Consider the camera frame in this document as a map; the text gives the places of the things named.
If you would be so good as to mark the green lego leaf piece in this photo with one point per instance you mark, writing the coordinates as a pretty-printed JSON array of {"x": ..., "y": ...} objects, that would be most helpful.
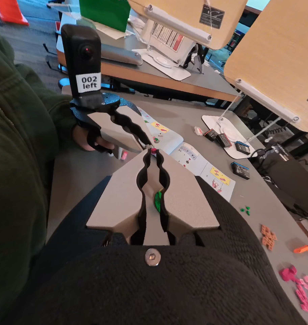
[{"x": 157, "y": 200}]

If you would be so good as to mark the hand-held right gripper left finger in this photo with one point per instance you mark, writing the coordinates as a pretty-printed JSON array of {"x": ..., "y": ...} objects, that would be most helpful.
[{"x": 116, "y": 203}]

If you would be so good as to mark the small magenta lego piece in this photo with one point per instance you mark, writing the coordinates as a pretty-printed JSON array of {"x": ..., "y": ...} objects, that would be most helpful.
[{"x": 153, "y": 151}]

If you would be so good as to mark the orange traffic cone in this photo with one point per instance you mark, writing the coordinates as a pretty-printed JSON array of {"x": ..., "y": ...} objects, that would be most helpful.
[{"x": 9, "y": 11}]

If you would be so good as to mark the small white red case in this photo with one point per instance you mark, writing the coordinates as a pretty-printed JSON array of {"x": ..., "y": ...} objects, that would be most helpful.
[{"x": 198, "y": 131}]

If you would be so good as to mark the grey table with wooden edge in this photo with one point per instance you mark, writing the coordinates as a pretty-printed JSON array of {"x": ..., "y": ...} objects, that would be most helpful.
[{"x": 207, "y": 81}]

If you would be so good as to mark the silver flat device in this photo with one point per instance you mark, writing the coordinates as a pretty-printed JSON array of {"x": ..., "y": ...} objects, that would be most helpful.
[{"x": 121, "y": 56}]

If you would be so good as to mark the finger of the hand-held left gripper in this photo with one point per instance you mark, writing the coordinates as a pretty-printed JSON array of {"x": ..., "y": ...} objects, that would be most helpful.
[
  {"x": 130, "y": 113},
  {"x": 113, "y": 134}
]

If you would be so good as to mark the small pink lego piece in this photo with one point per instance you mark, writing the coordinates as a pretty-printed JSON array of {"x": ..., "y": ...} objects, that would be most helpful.
[{"x": 124, "y": 155}]

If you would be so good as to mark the magenta lego assembly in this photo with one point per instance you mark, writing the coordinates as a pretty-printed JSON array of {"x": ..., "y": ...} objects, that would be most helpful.
[{"x": 288, "y": 273}]

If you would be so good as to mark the green plastic bin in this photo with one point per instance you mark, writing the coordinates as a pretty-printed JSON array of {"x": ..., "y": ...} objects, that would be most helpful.
[{"x": 105, "y": 12}]

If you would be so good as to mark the orange lego piece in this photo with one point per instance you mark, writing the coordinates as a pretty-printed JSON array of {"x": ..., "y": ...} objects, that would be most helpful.
[{"x": 305, "y": 249}]

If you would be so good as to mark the person's left hand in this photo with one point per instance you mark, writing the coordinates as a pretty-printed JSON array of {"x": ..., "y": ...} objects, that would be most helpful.
[{"x": 80, "y": 138}]

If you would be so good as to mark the cluster of tiny green lego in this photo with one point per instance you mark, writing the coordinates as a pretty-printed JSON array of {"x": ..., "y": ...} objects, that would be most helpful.
[{"x": 246, "y": 210}]

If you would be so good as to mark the wooden board stand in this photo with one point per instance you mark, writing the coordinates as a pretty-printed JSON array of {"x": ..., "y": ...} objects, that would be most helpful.
[
  {"x": 189, "y": 15},
  {"x": 275, "y": 58}
]

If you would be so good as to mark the printed label sheet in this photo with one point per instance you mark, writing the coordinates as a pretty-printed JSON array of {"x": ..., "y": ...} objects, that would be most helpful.
[{"x": 166, "y": 38}]

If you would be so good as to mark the orange lego plate cluster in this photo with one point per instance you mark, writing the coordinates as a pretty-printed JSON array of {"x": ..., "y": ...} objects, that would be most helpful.
[{"x": 268, "y": 237}]

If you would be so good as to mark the black camera battery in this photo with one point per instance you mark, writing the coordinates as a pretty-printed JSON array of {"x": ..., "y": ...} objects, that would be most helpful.
[
  {"x": 223, "y": 141},
  {"x": 211, "y": 135},
  {"x": 242, "y": 148},
  {"x": 240, "y": 170}
]

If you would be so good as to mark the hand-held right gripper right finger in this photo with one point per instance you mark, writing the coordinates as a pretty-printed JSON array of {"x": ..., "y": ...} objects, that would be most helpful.
[{"x": 189, "y": 203}]

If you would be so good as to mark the pile of pink lego pieces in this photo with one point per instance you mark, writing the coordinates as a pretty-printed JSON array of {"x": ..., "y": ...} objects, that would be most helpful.
[{"x": 306, "y": 294}]

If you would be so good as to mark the lego instruction booklet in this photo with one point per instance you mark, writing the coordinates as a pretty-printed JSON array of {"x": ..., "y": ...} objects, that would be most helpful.
[{"x": 174, "y": 142}]

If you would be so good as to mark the person's left forearm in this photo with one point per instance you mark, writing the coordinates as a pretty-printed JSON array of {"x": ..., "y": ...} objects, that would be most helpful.
[{"x": 60, "y": 121}]

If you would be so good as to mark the green hooded jacket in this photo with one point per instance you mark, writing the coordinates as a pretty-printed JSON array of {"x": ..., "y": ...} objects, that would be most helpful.
[{"x": 17, "y": 165}]

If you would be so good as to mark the cream paper sheet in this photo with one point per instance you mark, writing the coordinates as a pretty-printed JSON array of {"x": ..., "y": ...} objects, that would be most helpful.
[{"x": 116, "y": 31}]

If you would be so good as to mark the black equipment bag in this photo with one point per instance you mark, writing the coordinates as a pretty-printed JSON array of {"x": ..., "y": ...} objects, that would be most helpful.
[{"x": 291, "y": 172}]

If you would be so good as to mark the black folding stand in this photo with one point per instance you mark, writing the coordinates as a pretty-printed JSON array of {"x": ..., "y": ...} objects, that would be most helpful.
[{"x": 198, "y": 59}]

